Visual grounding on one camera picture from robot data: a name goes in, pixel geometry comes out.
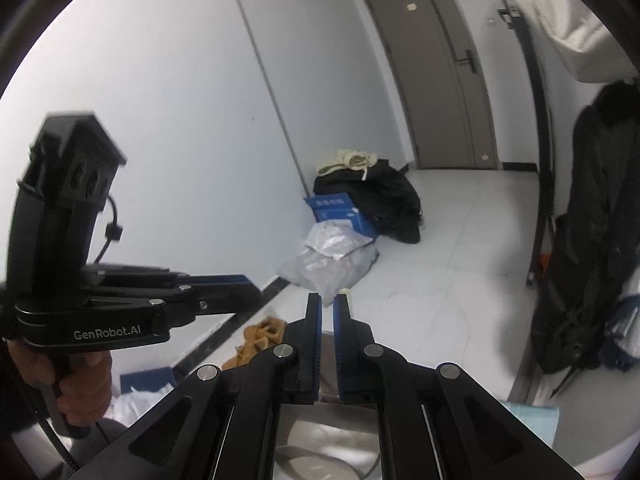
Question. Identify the white hanging bag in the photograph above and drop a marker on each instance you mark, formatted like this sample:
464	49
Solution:
550	5

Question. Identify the grey plastic bag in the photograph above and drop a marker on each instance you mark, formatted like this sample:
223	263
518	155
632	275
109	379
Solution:
325	265

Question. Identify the grey-brown door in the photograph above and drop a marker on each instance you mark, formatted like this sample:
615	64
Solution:
430	70

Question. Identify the black hanging coat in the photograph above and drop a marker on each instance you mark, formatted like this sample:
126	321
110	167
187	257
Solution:
585	210

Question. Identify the blue flat box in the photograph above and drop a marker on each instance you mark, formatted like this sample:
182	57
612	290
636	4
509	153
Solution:
145	380

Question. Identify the blue cardboard box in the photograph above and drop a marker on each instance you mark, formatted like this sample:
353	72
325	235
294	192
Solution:
325	205

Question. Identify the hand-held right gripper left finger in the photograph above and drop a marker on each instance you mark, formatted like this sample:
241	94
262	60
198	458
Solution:
314	345

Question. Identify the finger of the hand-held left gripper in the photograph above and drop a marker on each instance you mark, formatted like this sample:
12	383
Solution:
225	297
215	277

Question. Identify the teal checked tablecloth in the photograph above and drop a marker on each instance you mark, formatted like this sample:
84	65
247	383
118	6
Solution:
535	416

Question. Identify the person's left hand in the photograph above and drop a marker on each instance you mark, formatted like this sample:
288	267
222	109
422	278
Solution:
82	390

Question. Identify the white plastic bag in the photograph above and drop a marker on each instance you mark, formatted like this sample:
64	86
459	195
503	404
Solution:
127	407

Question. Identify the grey fabric bag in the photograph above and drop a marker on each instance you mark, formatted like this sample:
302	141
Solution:
325	427

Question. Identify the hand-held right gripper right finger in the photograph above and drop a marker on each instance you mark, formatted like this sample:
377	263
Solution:
341	345

